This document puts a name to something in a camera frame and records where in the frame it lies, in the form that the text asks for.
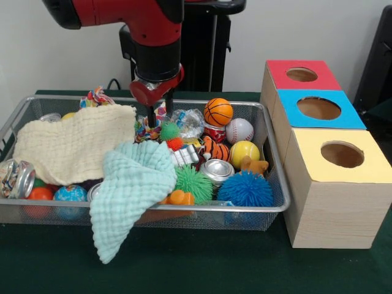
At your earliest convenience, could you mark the small orange basketball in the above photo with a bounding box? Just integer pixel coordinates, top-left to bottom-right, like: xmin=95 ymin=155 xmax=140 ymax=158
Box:
xmin=203 ymin=97 xmax=234 ymax=128

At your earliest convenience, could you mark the dark green table cloth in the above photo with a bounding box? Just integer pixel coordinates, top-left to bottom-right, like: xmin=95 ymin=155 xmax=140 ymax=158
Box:
xmin=0 ymin=89 xmax=392 ymax=294

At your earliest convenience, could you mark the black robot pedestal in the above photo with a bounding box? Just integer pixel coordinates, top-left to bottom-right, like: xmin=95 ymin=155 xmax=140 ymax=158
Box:
xmin=122 ymin=0 xmax=247 ymax=92

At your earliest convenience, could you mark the blue spiky ball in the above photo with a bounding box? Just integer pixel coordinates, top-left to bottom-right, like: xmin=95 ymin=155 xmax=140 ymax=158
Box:
xmin=217 ymin=171 xmax=273 ymax=206

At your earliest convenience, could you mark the wooden box with three holes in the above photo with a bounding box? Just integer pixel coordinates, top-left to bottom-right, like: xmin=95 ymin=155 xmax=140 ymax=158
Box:
xmin=259 ymin=59 xmax=392 ymax=249

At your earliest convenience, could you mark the orange tiger plush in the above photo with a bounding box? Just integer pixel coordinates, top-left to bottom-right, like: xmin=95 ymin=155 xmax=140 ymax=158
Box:
xmin=200 ymin=137 xmax=231 ymax=162

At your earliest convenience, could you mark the black monitor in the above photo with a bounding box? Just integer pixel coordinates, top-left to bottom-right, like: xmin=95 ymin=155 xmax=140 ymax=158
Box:
xmin=353 ymin=4 xmax=392 ymax=107

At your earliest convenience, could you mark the white baseball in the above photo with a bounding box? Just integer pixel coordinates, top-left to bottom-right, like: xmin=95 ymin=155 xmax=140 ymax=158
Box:
xmin=225 ymin=118 xmax=255 ymax=145

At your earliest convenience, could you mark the green spiky ball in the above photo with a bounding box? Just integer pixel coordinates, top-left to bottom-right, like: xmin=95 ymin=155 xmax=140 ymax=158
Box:
xmin=174 ymin=165 xmax=214 ymax=205

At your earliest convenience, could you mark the yellow tennis ball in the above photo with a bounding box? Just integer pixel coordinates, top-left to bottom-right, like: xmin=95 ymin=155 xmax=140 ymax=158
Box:
xmin=229 ymin=140 xmax=261 ymax=170

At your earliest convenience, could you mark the shallow clear mesh bin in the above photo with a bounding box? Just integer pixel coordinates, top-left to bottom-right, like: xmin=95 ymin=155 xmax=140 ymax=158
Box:
xmin=0 ymin=94 xmax=291 ymax=232

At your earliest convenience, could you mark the colourful spotted fabric scrap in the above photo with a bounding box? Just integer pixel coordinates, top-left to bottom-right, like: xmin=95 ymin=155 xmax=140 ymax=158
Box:
xmin=79 ymin=86 xmax=116 ymax=108
xmin=134 ymin=102 xmax=168 ymax=143

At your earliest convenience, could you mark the silver drink can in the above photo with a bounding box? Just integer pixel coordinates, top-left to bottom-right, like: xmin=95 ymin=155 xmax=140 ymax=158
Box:
xmin=198 ymin=159 xmax=236 ymax=186

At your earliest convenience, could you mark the mint muslin cloth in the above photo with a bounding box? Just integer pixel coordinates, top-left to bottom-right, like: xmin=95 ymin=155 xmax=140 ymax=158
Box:
xmin=89 ymin=141 xmax=178 ymax=265

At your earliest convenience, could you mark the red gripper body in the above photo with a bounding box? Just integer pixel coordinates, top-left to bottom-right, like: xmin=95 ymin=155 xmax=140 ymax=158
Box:
xmin=129 ymin=63 xmax=186 ymax=107

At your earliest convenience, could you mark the cream muslin cloth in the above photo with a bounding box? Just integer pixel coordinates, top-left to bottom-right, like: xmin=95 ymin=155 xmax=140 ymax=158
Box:
xmin=13 ymin=104 xmax=138 ymax=187

